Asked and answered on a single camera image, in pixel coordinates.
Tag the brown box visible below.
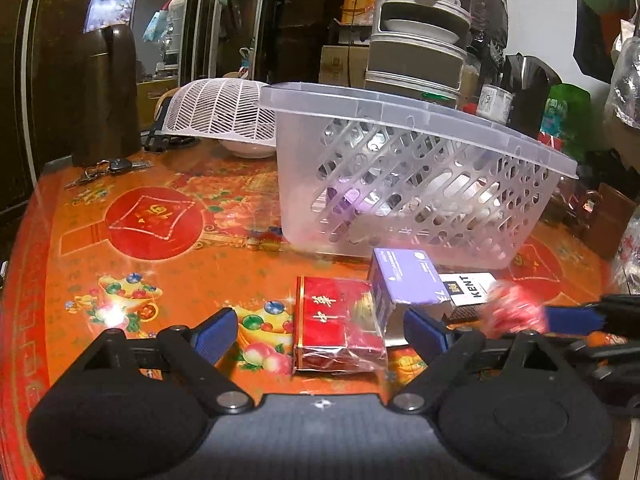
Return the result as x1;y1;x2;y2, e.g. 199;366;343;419
581;182;639;262

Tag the white bowl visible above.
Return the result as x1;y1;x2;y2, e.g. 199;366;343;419
217;137;279;160

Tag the purple box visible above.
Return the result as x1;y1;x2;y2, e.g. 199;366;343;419
368;248;454;322

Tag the clear plastic bag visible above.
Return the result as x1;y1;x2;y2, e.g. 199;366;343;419
602;35;640;132

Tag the clear plastic basket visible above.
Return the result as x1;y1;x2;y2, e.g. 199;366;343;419
255;82;581;274

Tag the cardboard box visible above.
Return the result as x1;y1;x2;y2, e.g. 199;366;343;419
318;45;369;89

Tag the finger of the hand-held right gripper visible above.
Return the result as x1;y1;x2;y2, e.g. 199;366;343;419
565;336;640;378
544;296;640;337

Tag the black strap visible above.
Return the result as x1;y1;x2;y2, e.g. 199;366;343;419
142;129;199;154

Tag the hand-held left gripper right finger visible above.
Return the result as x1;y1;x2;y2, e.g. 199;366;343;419
388;307;583;415

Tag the bunch of keys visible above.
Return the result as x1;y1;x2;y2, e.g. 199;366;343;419
65;158;153;189

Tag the red packet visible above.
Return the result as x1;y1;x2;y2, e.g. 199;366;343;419
481;282;550;339

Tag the red cigarette pack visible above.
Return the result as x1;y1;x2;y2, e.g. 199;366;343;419
293;276;389;374

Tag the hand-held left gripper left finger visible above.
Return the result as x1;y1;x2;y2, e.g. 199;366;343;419
64;308;254;415

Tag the grey tiered steamer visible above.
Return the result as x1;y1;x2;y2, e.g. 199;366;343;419
364;0;477;107

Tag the white and black cigarette pack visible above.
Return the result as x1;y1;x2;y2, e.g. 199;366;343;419
437;272;499;322

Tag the jar with white label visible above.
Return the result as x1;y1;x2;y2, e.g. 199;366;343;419
477;85;514;124

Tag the white plastic colander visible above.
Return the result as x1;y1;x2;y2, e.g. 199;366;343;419
160;79;279;142

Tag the green packet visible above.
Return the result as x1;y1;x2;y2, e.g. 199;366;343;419
541;83;592;162

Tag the brown thermos jug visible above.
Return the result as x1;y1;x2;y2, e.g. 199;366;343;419
71;24;142;167

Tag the black kettle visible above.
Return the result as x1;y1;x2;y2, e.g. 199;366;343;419
499;53;564;137

